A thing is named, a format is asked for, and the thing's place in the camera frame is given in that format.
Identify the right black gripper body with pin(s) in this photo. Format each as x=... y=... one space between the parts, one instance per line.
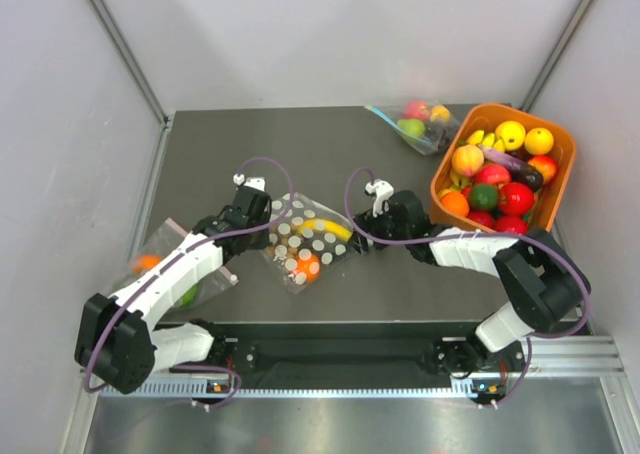
x=384 y=226

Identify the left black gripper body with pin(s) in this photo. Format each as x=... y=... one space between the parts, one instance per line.
x=259 y=239

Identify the fake brown grape bunch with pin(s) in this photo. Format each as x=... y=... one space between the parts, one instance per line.
x=284 y=257

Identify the polka dot zip bag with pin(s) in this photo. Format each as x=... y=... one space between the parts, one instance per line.
x=292 y=210

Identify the fake yellow banana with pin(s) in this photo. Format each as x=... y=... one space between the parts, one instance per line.
x=323 y=225

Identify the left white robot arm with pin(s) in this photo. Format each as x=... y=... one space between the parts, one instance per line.
x=119 y=340

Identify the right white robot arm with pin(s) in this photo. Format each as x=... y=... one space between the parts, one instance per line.
x=541 y=282

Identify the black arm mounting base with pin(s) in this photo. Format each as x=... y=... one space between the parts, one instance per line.
x=362 y=354

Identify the fake orange in bin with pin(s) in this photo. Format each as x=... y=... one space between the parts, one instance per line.
x=456 y=203

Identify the fake green lime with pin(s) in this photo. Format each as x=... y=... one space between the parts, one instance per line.
x=483 y=197

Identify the fake peach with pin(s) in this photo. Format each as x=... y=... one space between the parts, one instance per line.
x=467 y=160

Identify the fake green pear in bag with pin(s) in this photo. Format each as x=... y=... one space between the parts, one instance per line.
x=414 y=128

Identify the pink zip dotted bag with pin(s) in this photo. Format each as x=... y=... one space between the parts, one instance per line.
x=167 y=237

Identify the blue zip clear bag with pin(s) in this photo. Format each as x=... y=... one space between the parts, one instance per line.
x=427 y=127

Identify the fake small banana bunch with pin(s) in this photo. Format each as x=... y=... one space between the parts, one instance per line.
x=481 y=138

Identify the fake red apple in bag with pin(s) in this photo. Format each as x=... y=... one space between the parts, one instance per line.
x=417 y=109

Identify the fake green apple pink bag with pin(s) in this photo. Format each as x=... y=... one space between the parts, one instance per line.
x=187 y=298

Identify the fake red tomato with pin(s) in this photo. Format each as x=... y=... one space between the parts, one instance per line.
x=516 y=199

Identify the fake orange in pink bag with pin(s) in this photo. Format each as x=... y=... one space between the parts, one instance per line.
x=144 y=263

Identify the fake purple eggplant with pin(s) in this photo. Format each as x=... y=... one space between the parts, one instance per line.
x=520 y=170

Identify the fake yellow lemon left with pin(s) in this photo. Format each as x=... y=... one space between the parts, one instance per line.
x=512 y=133

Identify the fake red yellow apple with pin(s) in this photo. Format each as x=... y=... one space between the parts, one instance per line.
x=545 y=165

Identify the fake yellow orange right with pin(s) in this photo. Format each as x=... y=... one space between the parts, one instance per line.
x=539 y=141

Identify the orange plastic bin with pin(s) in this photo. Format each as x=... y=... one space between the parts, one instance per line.
x=490 y=115

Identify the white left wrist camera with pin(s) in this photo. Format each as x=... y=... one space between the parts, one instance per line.
x=247 y=179

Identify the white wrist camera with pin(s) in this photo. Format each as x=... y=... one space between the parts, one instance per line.
x=247 y=179
x=381 y=191

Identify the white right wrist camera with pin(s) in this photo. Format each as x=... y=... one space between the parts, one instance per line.
x=381 y=191

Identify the grey slotted cable duct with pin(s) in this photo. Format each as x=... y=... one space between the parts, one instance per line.
x=209 y=388

